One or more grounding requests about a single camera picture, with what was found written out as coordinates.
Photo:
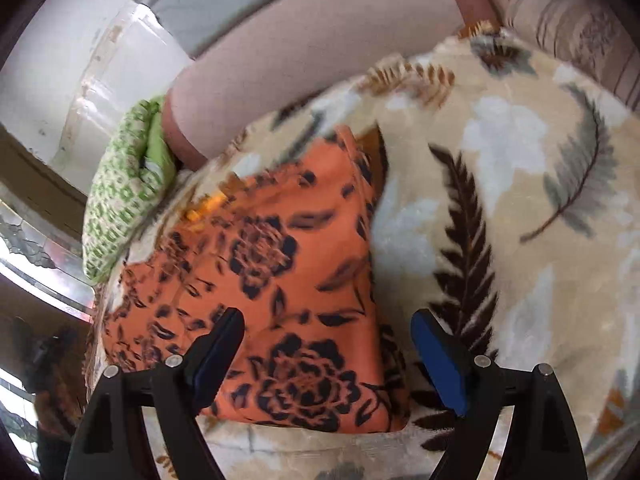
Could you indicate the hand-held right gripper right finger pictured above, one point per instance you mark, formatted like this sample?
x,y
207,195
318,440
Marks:
x,y
442,365

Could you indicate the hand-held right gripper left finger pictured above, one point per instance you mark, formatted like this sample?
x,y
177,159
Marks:
x,y
207,370

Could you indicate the orange floral garment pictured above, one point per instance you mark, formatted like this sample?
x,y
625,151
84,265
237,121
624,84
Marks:
x,y
300,270

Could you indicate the beige leaf-print blanket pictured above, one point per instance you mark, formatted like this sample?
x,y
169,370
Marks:
x,y
525,210

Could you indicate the green patterned pillow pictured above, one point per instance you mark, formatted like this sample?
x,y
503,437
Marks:
x,y
120,200

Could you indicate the pink cushion with brown band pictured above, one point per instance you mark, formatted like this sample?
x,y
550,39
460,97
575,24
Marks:
x,y
300,60

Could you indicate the beige striped cloth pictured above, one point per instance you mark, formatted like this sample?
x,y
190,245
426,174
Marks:
x,y
575,25

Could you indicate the grey cloth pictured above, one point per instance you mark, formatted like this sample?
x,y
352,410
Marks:
x,y
200,5

